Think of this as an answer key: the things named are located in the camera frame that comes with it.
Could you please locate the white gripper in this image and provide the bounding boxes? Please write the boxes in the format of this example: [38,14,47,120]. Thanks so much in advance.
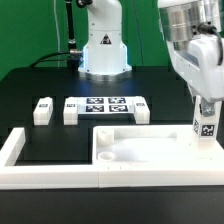
[167,35,224,117]

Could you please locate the white desk top tray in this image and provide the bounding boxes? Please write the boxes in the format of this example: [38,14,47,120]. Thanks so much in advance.
[92,125,224,164]

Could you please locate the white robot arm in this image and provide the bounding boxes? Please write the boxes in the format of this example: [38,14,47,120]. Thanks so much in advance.
[76,0,224,117]

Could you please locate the fiducial marker base sheet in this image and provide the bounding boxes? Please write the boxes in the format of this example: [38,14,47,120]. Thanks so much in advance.
[78,96,134,114]

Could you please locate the white U-shaped obstacle fence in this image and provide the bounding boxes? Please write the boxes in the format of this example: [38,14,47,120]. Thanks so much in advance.
[0,128,224,189]

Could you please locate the black camera stand pole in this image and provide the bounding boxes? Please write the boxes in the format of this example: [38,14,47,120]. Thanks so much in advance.
[65,0,77,70]

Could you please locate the black cable bundle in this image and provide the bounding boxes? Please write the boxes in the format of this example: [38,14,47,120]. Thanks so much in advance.
[29,50,83,69]

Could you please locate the white hanging cable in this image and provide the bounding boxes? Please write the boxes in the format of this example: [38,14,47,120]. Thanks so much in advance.
[53,0,62,68]

